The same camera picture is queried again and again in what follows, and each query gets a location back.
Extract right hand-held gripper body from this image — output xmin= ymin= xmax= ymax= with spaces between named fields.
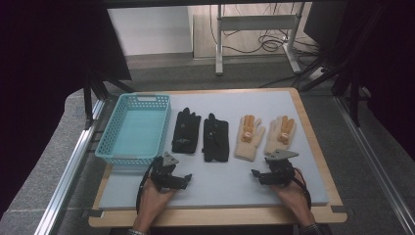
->
xmin=264 ymin=149 xmax=300 ymax=187

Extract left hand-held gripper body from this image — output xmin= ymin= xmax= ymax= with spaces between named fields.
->
xmin=150 ymin=151 xmax=180 ymax=192

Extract cream knit glove orange fingers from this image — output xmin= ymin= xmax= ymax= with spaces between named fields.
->
xmin=263 ymin=115 xmax=298 ymax=157
xmin=234 ymin=114 xmax=266 ymax=163

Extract black glove with white mark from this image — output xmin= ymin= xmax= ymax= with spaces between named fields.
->
xmin=171 ymin=107 xmax=203 ymax=155

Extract turquoise plastic basket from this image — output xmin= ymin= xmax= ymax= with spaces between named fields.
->
xmin=94 ymin=93 xmax=172 ymax=165

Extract plain black glove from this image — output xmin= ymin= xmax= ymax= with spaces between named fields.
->
xmin=202 ymin=113 xmax=230 ymax=164

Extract person's right hand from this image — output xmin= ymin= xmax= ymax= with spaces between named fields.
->
xmin=269 ymin=168 xmax=316 ymax=227

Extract person's left hand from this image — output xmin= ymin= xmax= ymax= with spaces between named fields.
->
xmin=138 ymin=178 xmax=177 ymax=226

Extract white power strip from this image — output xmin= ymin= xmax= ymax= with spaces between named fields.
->
xmin=307 ymin=66 xmax=326 ymax=81

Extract black tripod stand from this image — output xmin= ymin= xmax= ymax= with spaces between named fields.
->
xmin=299 ymin=3 xmax=386 ymax=128
xmin=82 ymin=67 xmax=135 ymax=129

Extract dark curtain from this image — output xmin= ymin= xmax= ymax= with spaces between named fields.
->
xmin=0 ymin=0 xmax=132 ymax=216
xmin=304 ymin=0 xmax=415 ymax=153

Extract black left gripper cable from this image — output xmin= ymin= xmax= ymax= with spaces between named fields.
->
xmin=135 ymin=156 xmax=164 ymax=214

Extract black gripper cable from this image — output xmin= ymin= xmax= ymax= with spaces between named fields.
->
xmin=135 ymin=156 xmax=164 ymax=214
xmin=292 ymin=166 xmax=313 ymax=211

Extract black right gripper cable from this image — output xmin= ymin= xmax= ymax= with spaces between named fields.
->
xmin=292 ymin=166 xmax=313 ymax=211

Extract aluminium rail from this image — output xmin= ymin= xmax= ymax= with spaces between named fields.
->
xmin=334 ymin=95 xmax=415 ymax=231
xmin=33 ymin=98 xmax=106 ymax=235

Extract tangle of black floor cables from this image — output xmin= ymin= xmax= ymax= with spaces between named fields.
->
xmin=208 ymin=3 xmax=322 ymax=67

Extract white metal desk frame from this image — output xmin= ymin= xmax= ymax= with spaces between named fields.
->
xmin=214 ymin=3 xmax=303 ymax=76

